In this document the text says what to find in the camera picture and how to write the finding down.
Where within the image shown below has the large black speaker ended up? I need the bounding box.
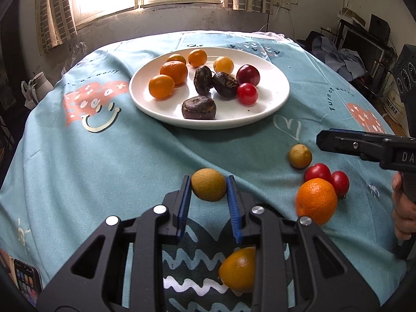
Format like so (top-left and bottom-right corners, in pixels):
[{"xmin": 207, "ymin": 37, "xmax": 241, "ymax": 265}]
[{"xmin": 392, "ymin": 44, "xmax": 416, "ymax": 105}]

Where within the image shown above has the white round plate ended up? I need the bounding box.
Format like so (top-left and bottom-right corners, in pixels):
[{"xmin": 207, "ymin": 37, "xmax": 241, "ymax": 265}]
[{"xmin": 129, "ymin": 47, "xmax": 291, "ymax": 131}]

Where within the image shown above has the yellow round fruit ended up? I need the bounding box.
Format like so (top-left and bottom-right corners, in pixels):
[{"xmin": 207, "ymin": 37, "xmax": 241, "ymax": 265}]
[{"xmin": 213, "ymin": 56, "xmax": 235, "ymax": 75}]

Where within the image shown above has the white pitcher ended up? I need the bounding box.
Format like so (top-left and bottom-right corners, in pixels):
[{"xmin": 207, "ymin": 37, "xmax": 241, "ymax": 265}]
[{"xmin": 31, "ymin": 71, "xmax": 54, "ymax": 103}]

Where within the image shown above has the rough-skinned orange mandarin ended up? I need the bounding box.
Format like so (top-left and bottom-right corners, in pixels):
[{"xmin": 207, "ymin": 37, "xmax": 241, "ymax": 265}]
[{"xmin": 159, "ymin": 61, "xmax": 189, "ymax": 86}]

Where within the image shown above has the dark red plum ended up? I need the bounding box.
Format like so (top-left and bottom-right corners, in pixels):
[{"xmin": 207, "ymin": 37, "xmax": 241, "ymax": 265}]
[{"xmin": 236, "ymin": 64, "xmax": 261, "ymax": 87}]

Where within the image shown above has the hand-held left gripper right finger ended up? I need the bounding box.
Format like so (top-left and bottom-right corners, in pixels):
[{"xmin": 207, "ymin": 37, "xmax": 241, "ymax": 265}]
[{"xmin": 226, "ymin": 175, "xmax": 381, "ymax": 312}]

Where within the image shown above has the small yellow-green fruit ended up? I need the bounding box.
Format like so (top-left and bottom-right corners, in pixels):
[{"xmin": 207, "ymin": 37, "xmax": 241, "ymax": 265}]
[{"xmin": 289, "ymin": 144, "xmax": 313, "ymax": 170}]

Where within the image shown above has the white cloth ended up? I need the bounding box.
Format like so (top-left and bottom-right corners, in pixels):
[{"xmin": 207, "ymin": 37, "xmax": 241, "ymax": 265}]
[{"xmin": 252, "ymin": 32, "xmax": 290, "ymax": 41}]

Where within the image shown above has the smooth small orange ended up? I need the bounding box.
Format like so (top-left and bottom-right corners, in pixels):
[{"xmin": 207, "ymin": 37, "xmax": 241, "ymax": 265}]
[
  {"xmin": 188, "ymin": 49, "xmax": 208, "ymax": 68},
  {"xmin": 218, "ymin": 246, "xmax": 257, "ymax": 293},
  {"xmin": 148, "ymin": 74, "xmax": 175, "ymax": 100}
]

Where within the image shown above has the white plastic bag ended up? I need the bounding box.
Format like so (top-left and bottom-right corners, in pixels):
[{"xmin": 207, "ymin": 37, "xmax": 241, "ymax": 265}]
[{"xmin": 21, "ymin": 81, "xmax": 40, "ymax": 109}]

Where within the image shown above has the person's right hand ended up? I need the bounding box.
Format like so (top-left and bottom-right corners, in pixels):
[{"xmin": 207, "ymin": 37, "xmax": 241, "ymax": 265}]
[{"xmin": 392, "ymin": 171, "xmax": 416, "ymax": 242}]

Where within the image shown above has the dark monitor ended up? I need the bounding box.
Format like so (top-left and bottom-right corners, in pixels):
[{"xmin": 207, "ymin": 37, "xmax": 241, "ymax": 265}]
[{"xmin": 340, "ymin": 28, "xmax": 386, "ymax": 69}]

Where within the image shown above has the small black speaker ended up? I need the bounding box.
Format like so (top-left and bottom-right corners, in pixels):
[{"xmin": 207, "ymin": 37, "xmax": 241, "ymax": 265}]
[{"xmin": 370, "ymin": 14, "xmax": 391, "ymax": 38}]

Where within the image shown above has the white bucket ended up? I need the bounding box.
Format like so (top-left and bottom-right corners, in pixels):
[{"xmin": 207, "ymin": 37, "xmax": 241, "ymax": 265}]
[{"xmin": 382, "ymin": 86, "xmax": 407, "ymax": 126}]

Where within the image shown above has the black smartphone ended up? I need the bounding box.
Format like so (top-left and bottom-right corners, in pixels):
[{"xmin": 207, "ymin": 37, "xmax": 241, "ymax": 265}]
[{"xmin": 13, "ymin": 258, "xmax": 43, "ymax": 306}]

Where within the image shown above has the light blue printed tablecloth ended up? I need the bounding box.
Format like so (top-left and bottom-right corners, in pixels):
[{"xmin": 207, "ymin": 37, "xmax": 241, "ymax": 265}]
[{"xmin": 0, "ymin": 31, "xmax": 408, "ymax": 312}]

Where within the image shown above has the tan round longan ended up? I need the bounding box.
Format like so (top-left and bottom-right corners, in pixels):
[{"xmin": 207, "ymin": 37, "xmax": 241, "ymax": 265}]
[{"xmin": 191, "ymin": 168, "xmax": 227, "ymax": 202}]

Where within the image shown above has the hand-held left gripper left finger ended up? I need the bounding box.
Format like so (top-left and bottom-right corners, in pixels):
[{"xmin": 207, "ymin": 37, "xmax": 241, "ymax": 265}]
[{"xmin": 36, "ymin": 174, "xmax": 192, "ymax": 312}]

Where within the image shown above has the dark brown wrinkled fruit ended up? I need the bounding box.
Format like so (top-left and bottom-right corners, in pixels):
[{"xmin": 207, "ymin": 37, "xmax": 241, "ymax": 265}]
[
  {"xmin": 194, "ymin": 65, "xmax": 214, "ymax": 97},
  {"xmin": 181, "ymin": 96, "xmax": 217, "ymax": 120},
  {"xmin": 212, "ymin": 71, "xmax": 240, "ymax": 99}
]

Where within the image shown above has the dark framed cabinet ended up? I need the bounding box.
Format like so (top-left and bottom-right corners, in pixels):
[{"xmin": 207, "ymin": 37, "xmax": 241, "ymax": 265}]
[{"xmin": 0, "ymin": 6, "xmax": 28, "ymax": 114}]

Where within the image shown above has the red cherry tomato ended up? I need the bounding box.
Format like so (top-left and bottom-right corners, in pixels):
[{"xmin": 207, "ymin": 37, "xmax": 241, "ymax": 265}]
[
  {"xmin": 330, "ymin": 170, "xmax": 350, "ymax": 198},
  {"xmin": 304, "ymin": 163, "xmax": 332, "ymax": 183},
  {"xmin": 237, "ymin": 82, "xmax": 259, "ymax": 105}
]

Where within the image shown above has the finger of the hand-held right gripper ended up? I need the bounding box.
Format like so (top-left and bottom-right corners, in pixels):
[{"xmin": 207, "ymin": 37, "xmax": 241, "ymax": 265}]
[{"xmin": 316, "ymin": 129, "xmax": 385, "ymax": 162}]

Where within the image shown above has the large oval orange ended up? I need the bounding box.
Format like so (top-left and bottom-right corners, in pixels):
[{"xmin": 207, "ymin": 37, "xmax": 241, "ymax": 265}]
[{"xmin": 295, "ymin": 178, "xmax": 339, "ymax": 226}]

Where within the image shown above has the blue clothes pile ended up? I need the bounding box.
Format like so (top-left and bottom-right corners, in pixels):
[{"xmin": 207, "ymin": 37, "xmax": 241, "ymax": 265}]
[{"xmin": 314, "ymin": 36, "xmax": 366, "ymax": 80}]

